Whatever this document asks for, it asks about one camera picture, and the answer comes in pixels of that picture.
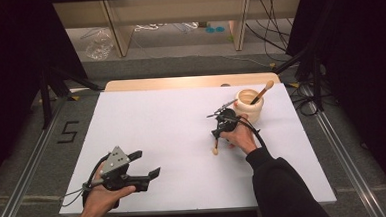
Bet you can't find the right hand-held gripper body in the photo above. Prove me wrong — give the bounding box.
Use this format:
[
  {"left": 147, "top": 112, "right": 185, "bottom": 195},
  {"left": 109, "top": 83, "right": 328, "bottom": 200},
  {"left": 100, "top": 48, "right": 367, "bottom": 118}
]
[{"left": 205, "top": 98, "right": 242, "bottom": 136}]

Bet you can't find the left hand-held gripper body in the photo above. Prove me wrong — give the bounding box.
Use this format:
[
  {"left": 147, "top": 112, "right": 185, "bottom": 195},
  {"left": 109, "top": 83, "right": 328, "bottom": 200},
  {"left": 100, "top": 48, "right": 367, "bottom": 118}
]
[{"left": 97, "top": 143, "right": 151, "bottom": 195}]

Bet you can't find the short black makeup brush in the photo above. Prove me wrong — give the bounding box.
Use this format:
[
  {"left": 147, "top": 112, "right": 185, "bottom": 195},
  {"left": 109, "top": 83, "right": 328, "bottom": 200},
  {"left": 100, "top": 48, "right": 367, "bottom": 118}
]
[{"left": 211, "top": 137, "right": 222, "bottom": 157}]

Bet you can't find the cream ribbed brush holder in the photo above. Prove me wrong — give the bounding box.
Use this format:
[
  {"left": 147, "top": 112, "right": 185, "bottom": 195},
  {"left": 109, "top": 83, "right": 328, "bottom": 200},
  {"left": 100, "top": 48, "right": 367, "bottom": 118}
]
[{"left": 231, "top": 87, "right": 267, "bottom": 125}]

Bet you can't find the long black makeup brush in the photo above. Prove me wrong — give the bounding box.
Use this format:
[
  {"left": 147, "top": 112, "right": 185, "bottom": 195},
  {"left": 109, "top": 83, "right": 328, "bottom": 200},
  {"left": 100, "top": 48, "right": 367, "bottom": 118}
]
[{"left": 248, "top": 79, "right": 277, "bottom": 107}]

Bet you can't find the person's right hand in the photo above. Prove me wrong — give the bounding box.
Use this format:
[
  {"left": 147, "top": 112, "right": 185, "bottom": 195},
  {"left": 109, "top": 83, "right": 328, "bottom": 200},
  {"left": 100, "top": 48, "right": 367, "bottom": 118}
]
[{"left": 219, "top": 112, "right": 261, "bottom": 157}]

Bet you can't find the person's left hand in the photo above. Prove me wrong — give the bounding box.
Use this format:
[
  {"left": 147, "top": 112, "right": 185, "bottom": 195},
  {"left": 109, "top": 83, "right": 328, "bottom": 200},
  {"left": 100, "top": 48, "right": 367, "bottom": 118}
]
[{"left": 79, "top": 161, "right": 139, "bottom": 217}]

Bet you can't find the black metal stand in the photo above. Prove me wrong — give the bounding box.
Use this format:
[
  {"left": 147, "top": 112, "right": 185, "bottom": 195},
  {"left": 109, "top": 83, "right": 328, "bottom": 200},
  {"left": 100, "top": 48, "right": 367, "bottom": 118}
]
[
  {"left": 271, "top": 42, "right": 330, "bottom": 116},
  {"left": 36, "top": 57, "right": 104, "bottom": 132}
]

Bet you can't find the clear plastic bag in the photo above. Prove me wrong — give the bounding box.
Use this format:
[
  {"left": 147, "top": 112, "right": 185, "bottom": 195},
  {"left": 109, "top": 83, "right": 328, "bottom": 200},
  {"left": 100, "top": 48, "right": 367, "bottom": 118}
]
[{"left": 82, "top": 28, "right": 116, "bottom": 62}]

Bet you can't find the wooden shelf unit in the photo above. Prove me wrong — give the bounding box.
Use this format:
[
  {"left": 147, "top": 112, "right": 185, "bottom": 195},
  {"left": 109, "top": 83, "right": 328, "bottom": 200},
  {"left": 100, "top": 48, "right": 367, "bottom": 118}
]
[{"left": 52, "top": 0, "right": 308, "bottom": 62}]

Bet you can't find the black curtain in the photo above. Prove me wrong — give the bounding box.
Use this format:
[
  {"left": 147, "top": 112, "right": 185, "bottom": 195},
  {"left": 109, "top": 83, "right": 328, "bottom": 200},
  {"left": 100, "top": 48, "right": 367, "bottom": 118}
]
[
  {"left": 0, "top": 0, "right": 95, "bottom": 192},
  {"left": 283, "top": 0, "right": 386, "bottom": 214}
]

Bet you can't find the right hand-held gripper cable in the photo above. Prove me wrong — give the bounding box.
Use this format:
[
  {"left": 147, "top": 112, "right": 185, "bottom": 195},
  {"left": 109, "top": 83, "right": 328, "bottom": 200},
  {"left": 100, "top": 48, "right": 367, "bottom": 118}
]
[{"left": 220, "top": 113, "right": 268, "bottom": 152}]

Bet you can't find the hand-held gripper cable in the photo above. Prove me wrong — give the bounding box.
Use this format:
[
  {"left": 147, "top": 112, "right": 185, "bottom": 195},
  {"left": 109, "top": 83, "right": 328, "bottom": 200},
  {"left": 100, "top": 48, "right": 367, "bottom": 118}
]
[
  {"left": 56, "top": 152, "right": 116, "bottom": 209},
  {"left": 220, "top": 113, "right": 268, "bottom": 152}
]

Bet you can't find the left hand-held gripper cable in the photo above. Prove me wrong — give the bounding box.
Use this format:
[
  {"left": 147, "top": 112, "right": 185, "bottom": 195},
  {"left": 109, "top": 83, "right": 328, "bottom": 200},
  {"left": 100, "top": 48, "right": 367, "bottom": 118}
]
[{"left": 56, "top": 152, "right": 116, "bottom": 209}]

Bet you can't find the metal floor rail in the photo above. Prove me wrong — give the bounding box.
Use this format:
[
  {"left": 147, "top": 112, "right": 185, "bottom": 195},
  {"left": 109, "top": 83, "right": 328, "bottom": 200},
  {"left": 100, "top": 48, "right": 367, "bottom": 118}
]
[
  {"left": 0, "top": 96, "right": 75, "bottom": 217},
  {"left": 299, "top": 80, "right": 386, "bottom": 217}
]

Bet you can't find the bundle of black cables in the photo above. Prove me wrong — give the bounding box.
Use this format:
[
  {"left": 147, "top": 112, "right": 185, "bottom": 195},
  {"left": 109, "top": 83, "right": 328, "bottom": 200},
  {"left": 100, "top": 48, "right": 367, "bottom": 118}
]
[{"left": 243, "top": 0, "right": 313, "bottom": 66}]

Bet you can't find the white cable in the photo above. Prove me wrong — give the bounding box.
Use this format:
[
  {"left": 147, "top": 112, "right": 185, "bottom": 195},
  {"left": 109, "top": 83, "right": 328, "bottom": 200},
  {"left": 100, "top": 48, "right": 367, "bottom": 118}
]
[{"left": 133, "top": 22, "right": 169, "bottom": 34}]

